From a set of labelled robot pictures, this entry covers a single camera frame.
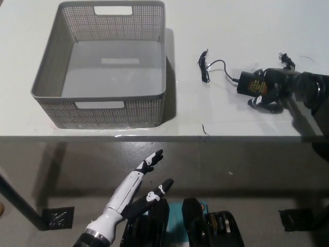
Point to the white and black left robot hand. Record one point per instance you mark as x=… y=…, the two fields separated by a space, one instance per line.
x=123 y=193

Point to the small brown object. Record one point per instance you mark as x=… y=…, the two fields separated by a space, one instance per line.
x=1 y=209

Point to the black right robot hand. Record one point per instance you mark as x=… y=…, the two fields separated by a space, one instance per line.
x=278 y=79

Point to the grey perforated plastic basket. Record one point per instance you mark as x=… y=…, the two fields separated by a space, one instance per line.
x=113 y=77

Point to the black and teal robot torso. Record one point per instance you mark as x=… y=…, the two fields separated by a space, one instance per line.
x=213 y=229

